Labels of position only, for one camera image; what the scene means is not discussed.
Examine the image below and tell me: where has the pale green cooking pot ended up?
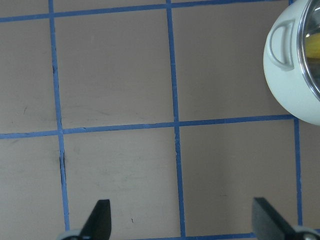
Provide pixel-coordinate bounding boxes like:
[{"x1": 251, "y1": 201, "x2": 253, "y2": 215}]
[{"x1": 263, "y1": 0, "x2": 320, "y2": 126}]

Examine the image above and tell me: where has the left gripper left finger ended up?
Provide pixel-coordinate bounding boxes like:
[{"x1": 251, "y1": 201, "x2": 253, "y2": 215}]
[{"x1": 79, "y1": 199, "x2": 111, "y2": 240}]

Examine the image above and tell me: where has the yellow corn cob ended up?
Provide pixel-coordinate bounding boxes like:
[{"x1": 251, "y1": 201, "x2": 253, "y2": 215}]
[{"x1": 305, "y1": 33, "x2": 320, "y2": 59}]

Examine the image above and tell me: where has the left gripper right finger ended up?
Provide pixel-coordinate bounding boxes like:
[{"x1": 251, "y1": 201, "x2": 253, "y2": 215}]
[{"x1": 251, "y1": 197, "x2": 296, "y2": 240}]

